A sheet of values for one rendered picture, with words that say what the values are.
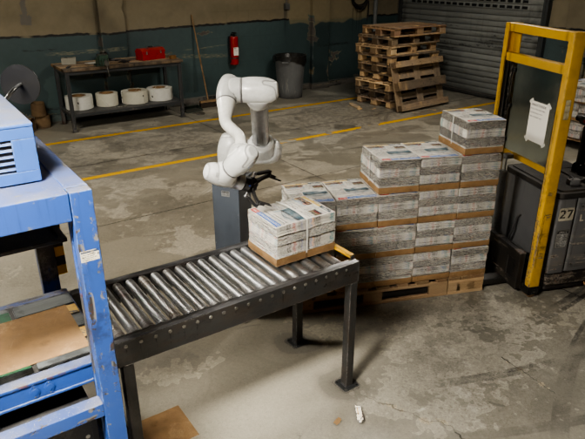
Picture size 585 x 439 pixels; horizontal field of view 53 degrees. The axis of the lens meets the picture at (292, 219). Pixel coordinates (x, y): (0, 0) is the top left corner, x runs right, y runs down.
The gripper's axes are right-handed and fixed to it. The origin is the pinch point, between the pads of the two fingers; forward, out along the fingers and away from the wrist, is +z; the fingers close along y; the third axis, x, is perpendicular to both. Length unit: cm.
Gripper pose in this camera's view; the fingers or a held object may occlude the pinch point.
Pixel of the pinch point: (272, 192)
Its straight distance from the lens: 298.6
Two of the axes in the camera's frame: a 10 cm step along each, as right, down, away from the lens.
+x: 5.6, 3.3, -7.6
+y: -3.7, 9.2, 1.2
